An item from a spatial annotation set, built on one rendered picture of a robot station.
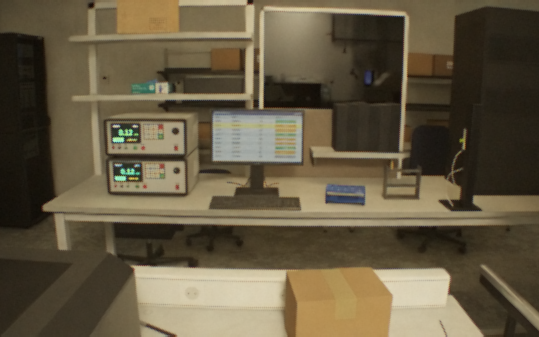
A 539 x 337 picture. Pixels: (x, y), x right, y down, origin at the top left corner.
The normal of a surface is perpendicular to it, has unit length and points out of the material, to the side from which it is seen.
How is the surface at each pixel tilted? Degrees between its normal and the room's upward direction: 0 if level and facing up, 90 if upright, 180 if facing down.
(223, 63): 90
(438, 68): 90
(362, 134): 90
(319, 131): 90
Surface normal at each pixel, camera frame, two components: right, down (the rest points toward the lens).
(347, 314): 0.11, 0.21
